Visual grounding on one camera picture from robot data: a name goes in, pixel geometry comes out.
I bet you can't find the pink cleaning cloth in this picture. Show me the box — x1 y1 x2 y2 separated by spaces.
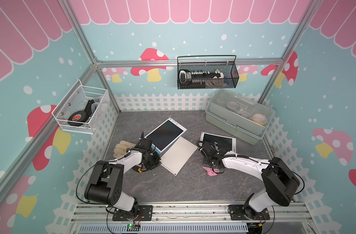
202 166 220 176

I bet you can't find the white drawing tablet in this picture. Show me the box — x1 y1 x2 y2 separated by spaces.
200 132 236 152
161 137 197 176

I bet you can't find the white drawing tablet front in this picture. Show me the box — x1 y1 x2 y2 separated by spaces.
161 137 197 176

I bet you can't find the blue framed drawing tablet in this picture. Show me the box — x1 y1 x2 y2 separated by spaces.
145 118 187 155

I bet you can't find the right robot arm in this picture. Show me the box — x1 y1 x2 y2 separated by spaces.
196 141 303 221

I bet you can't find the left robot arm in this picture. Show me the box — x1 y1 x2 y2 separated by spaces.
84 138 160 220

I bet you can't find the beige work glove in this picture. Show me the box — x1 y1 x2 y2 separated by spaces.
113 140 136 159

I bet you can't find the green translucent storage box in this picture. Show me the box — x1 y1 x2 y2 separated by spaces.
205 89 275 145

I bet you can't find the black tape roll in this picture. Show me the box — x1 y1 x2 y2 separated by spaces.
67 110 88 127

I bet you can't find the clear acrylic wall bin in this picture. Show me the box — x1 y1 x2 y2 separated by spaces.
52 81 110 134

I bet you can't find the black wire mesh basket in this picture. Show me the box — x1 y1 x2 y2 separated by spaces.
177 55 239 89

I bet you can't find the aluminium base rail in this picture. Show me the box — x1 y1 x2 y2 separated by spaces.
67 201 319 234

